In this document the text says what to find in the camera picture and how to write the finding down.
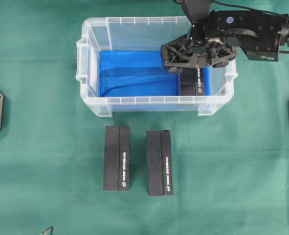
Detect black realsense d435i box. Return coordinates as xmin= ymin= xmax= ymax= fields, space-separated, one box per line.
xmin=146 ymin=130 xmax=173 ymax=196
xmin=179 ymin=67 xmax=210 ymax=96

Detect black RealSense D435i box top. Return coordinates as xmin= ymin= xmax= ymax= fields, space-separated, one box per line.
xmin=179 ymin=67 xmax=210 ymax=96

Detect black RealSense D435i box bottom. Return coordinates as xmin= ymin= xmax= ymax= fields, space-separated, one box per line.
xmin=146 ymin=130 xmax=173 ymax=196

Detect black RealSense D415 box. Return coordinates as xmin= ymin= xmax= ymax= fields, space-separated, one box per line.
xmin=103 ymin=126 xmax=131 ymax=191

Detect small metal bracket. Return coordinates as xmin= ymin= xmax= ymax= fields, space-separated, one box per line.
xmin=40 ymin=226 xmax=54 ymax=235

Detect blue cloth case liner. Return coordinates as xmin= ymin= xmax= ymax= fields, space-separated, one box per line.
xmin=98 ymin=50 xmax=213 ymax=98

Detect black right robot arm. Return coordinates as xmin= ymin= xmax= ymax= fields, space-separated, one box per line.
xmin=160 ymin=10 xmax=289 ymax=73

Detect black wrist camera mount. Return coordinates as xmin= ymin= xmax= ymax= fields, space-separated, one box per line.
xmin=175 ymin=0 xmax=213 ymax=24

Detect clear plastic storage case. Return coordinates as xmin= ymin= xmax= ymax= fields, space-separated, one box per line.
xmin=76 ymin=16 xmax=238 ymax=118

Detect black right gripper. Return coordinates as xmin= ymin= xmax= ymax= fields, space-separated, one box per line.
xmin=160 ymin=34 xmax=238 ymax=73

